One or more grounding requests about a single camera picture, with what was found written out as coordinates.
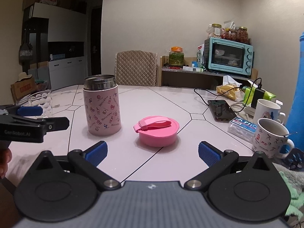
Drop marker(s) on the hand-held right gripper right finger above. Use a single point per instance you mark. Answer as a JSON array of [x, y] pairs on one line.
[[209, 154]]

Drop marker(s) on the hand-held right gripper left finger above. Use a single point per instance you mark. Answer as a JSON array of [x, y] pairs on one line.
[[96, 153]]

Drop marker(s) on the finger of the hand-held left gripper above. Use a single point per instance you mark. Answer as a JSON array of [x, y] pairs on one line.
[[29, 111], [55, 123]]

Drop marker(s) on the clear dimpled glass cup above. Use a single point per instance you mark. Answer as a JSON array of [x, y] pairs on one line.
[[41, 104]]

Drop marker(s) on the pink printed thermos bottle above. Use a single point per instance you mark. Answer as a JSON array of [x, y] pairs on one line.
[[103, 109]]

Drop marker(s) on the pink bottle cap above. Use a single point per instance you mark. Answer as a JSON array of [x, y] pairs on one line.
[[158, 135]]

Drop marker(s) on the person's left hand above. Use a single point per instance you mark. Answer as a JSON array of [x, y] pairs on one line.
[[4, 161]]

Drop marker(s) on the open cardboard box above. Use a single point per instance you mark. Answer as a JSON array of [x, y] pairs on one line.
[[23, 89]]

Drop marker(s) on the straw hat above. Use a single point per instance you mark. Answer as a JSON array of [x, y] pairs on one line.
[[25, 76]]

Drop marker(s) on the clear plastic box blue label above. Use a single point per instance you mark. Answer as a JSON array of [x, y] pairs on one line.
[[242, 129]]

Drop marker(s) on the black smartphone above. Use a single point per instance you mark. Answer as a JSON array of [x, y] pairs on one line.
[[220, 111]]

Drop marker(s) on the grey hanging bag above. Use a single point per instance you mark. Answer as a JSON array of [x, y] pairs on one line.
[[25, 53]]

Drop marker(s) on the printed white mug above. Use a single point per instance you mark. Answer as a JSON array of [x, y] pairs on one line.
[[268, 142]]

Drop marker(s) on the yellow tissue pack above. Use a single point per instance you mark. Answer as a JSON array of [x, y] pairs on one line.
[[228, 90]]

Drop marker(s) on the green tissue pack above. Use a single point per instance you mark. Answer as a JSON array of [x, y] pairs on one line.
[[248, 95]]

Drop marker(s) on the tall white mug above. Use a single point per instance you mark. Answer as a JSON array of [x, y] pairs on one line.
[[266, 110]]

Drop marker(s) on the black charger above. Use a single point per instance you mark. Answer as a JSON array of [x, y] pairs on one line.
[[257, 98]]

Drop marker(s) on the wooden shelf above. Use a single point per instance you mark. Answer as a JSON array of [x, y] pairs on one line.
[[185, 78]]

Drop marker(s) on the dark patterned thing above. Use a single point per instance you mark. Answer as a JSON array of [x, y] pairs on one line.
[[294, 158]]

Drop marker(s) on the flat white box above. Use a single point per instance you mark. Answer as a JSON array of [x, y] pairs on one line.
[[193, 69]]

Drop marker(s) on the white cabinet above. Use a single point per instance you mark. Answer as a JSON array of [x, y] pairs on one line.
[[66, 28]]

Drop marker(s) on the green fuzzy cloth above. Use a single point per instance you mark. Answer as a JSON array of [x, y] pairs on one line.
[[294, 187]]

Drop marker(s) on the dark door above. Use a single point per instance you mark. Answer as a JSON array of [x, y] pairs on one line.
[[96, 40]]

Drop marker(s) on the beige quilted chair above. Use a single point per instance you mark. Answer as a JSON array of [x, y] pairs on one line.
[[136, 68]]

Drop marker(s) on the red flat packet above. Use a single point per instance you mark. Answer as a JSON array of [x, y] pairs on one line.
[[173, 67]]

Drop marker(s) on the red green snack bag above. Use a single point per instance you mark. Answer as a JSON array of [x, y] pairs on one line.
[[200, 57]]

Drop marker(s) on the teal toaster oven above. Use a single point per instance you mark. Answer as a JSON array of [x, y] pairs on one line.
[[228, 57]]

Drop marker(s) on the green pickle jar orange lid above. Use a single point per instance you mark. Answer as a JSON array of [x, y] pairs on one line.
[[176, 57]]

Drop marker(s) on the blue thermos flask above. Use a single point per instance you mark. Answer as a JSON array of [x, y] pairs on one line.
[[296, 95]]

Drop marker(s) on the small red-filled glass jar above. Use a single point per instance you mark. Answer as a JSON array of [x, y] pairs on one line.
[[230, 35]]

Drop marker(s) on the clear plastic bag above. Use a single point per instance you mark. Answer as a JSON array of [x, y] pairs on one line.
[[209, 33]]

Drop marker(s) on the glass jar gold lid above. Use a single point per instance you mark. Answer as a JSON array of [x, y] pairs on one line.
[[216, 31]]

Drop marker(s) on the tall red-filled glass jar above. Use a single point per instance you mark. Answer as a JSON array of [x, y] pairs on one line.
[[243, 35]]

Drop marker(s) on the white paper packet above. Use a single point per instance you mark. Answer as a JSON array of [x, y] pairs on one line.
[[230, 24]]

